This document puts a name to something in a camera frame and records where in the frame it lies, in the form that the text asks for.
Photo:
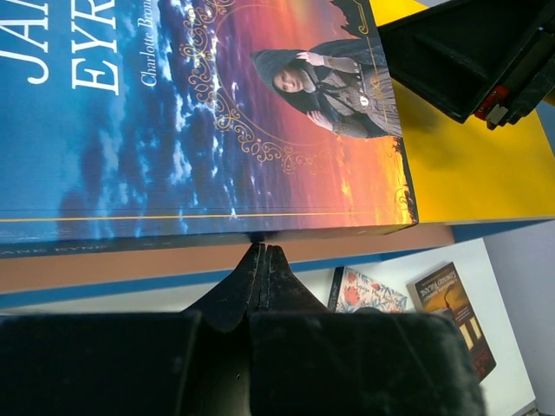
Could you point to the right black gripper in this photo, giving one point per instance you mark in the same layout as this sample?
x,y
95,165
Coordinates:
x,y
493,59

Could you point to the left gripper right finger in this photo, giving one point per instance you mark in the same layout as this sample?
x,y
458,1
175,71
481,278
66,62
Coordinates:
x,y
306,360

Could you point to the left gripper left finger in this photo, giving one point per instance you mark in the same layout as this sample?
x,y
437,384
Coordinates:
x,y
192,362

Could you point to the Jane Eyre book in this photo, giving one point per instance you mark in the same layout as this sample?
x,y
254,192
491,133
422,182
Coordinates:
x,y
140,125

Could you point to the Little Women floral book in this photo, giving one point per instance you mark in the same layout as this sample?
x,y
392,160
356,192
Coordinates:
x,y
352,290

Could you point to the blue wooden bookshelf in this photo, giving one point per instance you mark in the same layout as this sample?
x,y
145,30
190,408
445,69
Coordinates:
x,y
460,173

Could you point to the brown Edmund Burke book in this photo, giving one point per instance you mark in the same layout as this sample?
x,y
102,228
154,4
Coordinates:
x,y
442,292

